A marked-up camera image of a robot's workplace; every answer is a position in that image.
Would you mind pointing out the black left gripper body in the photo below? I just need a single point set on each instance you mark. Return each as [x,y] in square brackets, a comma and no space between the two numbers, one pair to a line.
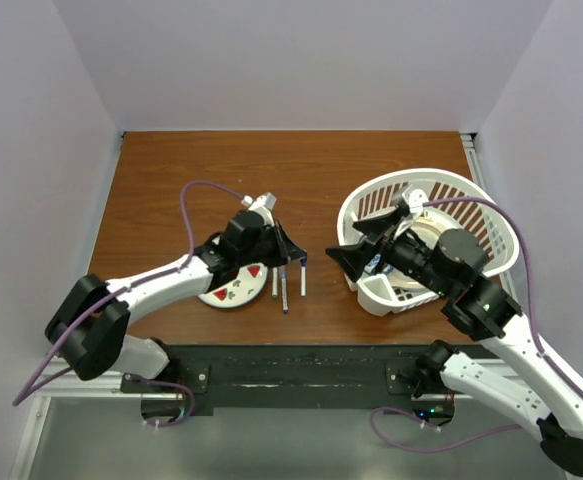
[270,250]

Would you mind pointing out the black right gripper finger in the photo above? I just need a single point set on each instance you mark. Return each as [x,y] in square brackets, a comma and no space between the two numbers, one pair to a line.
[379,226]
[354,259]

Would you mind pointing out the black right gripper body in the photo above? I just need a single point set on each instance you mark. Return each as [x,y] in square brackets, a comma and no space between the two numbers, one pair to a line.
[404,252]

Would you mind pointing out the plain white blue-end pen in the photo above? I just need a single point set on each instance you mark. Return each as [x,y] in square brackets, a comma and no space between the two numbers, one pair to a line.
[303,277]

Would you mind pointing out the green-end white pen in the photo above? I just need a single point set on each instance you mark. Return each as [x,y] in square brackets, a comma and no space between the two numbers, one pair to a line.
[274,282]

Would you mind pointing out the white pen with printed text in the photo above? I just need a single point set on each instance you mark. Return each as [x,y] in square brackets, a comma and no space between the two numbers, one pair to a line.
[284,290]

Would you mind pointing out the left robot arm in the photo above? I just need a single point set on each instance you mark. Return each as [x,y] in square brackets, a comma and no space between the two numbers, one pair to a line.
[89,330]

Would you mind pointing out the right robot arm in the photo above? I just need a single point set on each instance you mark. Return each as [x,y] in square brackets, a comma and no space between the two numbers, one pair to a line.
[547,401]

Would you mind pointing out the white plastic basket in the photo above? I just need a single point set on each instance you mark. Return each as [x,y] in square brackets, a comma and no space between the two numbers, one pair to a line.
[494,234]

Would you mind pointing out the watermelon pattern plate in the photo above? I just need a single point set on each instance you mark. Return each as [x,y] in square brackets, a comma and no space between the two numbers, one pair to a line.
[248,284]

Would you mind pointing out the beige stacked plates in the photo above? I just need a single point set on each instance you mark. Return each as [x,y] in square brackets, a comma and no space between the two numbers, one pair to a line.
[429,228]

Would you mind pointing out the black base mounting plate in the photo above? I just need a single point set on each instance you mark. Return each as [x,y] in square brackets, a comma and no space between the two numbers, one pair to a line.
[303,376]

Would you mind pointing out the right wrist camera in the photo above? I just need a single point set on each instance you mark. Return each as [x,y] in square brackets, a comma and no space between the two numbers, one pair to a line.
[410,201]

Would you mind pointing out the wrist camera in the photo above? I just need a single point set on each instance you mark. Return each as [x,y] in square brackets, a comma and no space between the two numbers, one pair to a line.
[263,205]
[410,201]

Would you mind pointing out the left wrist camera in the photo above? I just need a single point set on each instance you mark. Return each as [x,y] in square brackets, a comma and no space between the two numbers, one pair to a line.
[263,205]

